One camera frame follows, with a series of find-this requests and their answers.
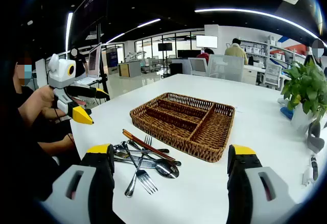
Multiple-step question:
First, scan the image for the white and black device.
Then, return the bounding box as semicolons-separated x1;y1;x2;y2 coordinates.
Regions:
302;155;320;187

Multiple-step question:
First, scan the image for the grey curved holder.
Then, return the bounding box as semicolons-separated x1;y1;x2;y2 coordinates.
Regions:
306;121;325;155

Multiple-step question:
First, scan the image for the black box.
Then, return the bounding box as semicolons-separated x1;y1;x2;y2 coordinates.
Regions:
169;62;183;77

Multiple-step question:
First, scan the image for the white wall screen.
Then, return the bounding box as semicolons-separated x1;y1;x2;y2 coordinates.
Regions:
196;35;219;49

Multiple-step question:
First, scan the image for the black television on stand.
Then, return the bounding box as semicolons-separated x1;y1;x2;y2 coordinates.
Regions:
157;42;174;79

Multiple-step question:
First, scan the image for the blue object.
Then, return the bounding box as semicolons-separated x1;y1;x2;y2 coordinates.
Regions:
280;106;294;120

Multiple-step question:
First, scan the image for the white storage shelf with boxes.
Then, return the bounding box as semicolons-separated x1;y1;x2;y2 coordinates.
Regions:
239;37;271;56

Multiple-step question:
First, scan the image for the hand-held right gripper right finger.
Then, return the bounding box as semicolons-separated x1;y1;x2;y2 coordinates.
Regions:
226;144;297;224

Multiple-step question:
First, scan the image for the green potted plant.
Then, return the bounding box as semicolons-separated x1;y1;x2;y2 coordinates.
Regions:
280;60;327;130

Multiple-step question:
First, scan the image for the black desk monitor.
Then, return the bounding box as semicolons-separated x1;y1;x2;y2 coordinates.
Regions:
177;49;205;59

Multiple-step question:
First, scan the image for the large black display panel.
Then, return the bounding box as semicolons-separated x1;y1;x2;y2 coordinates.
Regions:
70;0;113;46

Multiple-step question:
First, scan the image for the person's left hand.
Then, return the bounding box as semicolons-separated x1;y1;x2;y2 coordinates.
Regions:
33;85;67;120

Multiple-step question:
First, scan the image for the brown chopstick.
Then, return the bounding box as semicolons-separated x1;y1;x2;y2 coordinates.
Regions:
122;129;177;160
122;131;175;161

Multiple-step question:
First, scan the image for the silver laptop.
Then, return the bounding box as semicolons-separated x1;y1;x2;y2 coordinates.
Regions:
76;42;103;86

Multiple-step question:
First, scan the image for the white plant pot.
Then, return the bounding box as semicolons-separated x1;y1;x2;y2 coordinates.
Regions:
290;101;319;134

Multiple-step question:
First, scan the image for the silver fork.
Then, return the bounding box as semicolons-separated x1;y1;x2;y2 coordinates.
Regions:
122;141;158;194
124;134;153;198

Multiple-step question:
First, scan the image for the long curved ceiling light strip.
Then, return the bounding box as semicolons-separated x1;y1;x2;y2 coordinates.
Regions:
194;8;321;42

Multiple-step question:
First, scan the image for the white partition panel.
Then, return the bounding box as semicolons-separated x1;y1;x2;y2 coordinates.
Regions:
35;58;49;88

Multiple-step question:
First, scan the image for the brown wicker storage slot tray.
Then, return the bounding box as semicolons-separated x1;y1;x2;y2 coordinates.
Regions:
129;92;236;163

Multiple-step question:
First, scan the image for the person's black shirt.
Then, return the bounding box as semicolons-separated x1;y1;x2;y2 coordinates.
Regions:
0;86;82;209

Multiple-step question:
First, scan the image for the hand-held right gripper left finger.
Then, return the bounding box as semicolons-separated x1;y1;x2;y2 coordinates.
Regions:
42;143;115;224

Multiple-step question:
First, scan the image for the black laptop stand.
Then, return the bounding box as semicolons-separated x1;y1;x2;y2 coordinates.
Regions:
97;22;111;101

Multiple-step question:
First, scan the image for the wooden cabinet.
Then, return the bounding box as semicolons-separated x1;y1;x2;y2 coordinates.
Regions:
117;60;142;78

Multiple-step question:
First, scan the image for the white mesh office chair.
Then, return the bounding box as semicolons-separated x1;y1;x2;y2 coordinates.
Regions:
262;62;284;90
205;54;245;83

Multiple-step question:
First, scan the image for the blue standing banner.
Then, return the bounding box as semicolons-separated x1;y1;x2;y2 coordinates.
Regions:
105;47;119;75

